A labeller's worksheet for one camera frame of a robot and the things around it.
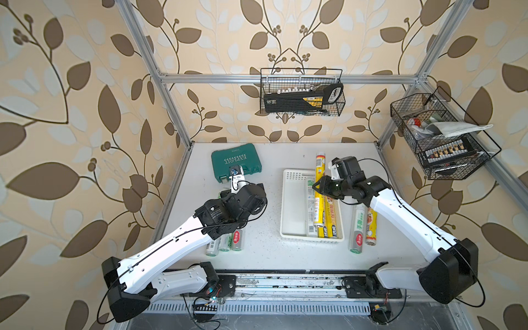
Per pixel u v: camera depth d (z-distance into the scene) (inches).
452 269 15.4
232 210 19.7
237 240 32.2
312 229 33.2
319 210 29.0
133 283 15.1
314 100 32.4
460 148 25.7
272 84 36.8
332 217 34.9
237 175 23.2
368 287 26.5
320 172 31.7
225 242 31.9
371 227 33.4
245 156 42.7
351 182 23.4
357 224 34.0
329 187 27.7
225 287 29.1
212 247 31.6
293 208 38.6
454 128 24.4
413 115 33.2
